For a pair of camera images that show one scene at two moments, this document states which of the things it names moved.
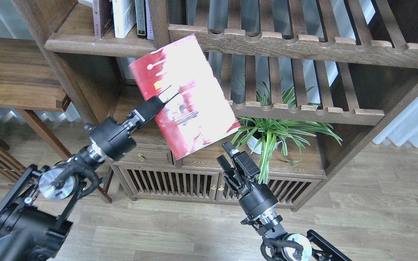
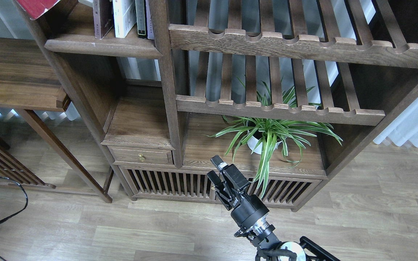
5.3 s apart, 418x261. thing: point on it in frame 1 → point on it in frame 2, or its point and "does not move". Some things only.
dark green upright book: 140,20 does not move
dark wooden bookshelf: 310,81 does not move
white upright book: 125,17 does not move
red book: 200,113 → 35,8
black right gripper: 255,198 → 229,184
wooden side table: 20,74 does not move
